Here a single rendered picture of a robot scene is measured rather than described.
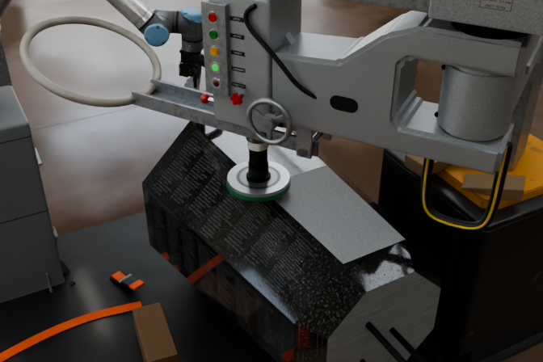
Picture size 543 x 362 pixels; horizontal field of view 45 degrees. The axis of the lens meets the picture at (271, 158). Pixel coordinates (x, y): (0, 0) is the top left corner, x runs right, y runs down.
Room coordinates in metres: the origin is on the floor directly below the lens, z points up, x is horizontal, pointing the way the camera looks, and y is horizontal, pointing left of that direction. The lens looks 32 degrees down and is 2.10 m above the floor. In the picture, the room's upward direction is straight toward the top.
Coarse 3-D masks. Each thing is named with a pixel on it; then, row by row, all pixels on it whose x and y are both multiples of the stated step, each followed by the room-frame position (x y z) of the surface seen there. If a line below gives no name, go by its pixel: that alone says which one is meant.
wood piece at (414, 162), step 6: (408, 156) 2.04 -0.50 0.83; (414, 156) 2.04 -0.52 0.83; (408, 162) 2.03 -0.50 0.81; (414, 162) 2.01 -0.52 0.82; (420, 162) 1.99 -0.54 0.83; (438, 162) 2.00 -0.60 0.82; (444, 162) 2.03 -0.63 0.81; (408, 168) 2.03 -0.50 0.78; (414, 168) 2.01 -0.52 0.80; (420, 168) 1.98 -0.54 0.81; (438, 168) 2.01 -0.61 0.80; (444, 168) 2.03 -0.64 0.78; (420, 174) 1.98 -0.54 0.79
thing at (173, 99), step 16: (160, 80) 2.10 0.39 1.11; (144, 96) 1.98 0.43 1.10; (160, 96) 2.06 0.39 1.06; (176, 96) 2.06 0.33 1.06; (192, 96) 2.03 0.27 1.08; (176, 112) 1.93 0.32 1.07; (192, 112) 1.90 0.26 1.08; (208, 112) 1.87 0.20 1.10; (224, 128) 1.84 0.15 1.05; (240, 128) 1.82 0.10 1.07; (288, 144) 1.74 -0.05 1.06
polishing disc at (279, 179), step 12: (240, 168) 1.91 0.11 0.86; (276, 168) 1.91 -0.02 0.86; (228, 180) 1.83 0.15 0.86; (240, 180) 1.83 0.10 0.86; (276, 180) 1.83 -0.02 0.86; (288, 180) 1.83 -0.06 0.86; (240, 192) 1.77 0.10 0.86; (252, 192) 1.76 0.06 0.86; (264, 192) 1.76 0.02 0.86; (276, 192) 1.77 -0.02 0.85
